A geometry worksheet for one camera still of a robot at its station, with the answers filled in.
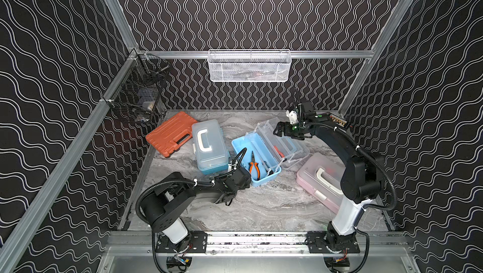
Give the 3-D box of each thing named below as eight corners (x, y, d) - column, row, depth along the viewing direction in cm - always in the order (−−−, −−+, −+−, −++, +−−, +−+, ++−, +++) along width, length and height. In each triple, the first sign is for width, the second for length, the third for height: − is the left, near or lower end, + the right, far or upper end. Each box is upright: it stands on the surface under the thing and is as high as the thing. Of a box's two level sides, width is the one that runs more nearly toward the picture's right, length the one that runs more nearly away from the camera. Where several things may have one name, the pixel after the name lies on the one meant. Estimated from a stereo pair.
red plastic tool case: (147, 143, 107) (143, 137, 102) (182, 116, 121) (179, 109, 116) (168, 159, 100) (165, 153, 96) (202, 129, 114) (201, 122, 109)
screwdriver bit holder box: (324, 118, 120) (325, 115, 118) (327, 113, 123) (329, 110, 121) (346, 129, 114) (348, 126, 112) (349, 123, 117) (351, 121, 115)
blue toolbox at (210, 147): (201, 179, 93) (197, 167, 84) (194, 137, 109) (189, 123, 100) (231, 171, 96) (230, 159, 86) (220, 131, 112) (218, 117, 103)
